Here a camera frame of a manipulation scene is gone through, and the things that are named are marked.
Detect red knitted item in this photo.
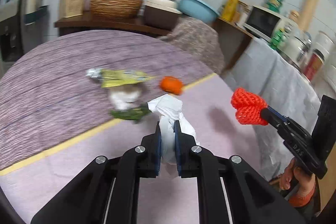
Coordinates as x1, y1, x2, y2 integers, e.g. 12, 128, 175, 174
231, 88, 268, 126

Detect white tissue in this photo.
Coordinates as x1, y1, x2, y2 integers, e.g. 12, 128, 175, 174
147, 94, 200, 165
108, 84, 142, 111

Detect yellow snack bag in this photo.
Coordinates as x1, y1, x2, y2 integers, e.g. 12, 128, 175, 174
86, 68, 154, 88

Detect right hand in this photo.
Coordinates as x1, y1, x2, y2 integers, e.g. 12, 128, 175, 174
279, 158, 315, 197

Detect black sleeve orange cuff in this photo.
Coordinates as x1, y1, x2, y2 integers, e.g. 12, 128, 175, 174
288, 184, 321, 222

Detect green vegetable scraps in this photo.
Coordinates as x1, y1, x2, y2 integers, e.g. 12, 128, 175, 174
110, 105, 151, 123

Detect white cloth cover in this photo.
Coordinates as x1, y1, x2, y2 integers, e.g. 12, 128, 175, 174
224, 38, 320, 181

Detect purple striped tablecloth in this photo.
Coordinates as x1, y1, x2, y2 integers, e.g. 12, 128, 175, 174
1, 30, 260, 223

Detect orange peel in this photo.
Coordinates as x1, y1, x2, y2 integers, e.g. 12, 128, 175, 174
159, 76, 183, 95

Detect white microwave oven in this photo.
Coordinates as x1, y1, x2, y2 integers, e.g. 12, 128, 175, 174
243, 6, 298, 42

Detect green packet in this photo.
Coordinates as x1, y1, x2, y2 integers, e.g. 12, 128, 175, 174
265, 0, 285, 13

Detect floral cloth cover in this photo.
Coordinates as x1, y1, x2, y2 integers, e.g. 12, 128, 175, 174
158, 16, 225, 74

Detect yellow tall package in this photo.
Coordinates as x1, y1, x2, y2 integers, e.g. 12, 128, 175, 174
221, 0, 240, 22

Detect wooden counter shelf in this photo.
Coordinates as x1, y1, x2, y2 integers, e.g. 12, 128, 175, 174
54, 12, 170, 37

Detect water dispenser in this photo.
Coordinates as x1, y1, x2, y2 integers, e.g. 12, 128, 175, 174
1, 0, 48, 63

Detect woven brown sink basin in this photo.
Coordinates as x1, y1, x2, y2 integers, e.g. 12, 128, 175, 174
91, 0, 143, 19

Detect light blue plastic basin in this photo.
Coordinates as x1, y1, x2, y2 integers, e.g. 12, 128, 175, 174
178, 0, 219, 23

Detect brown white pot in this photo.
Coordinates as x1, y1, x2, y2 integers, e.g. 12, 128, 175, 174
143, 0, 182, 31

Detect beige chopstick holder basket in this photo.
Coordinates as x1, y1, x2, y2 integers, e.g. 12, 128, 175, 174
64, 0, 85, 18

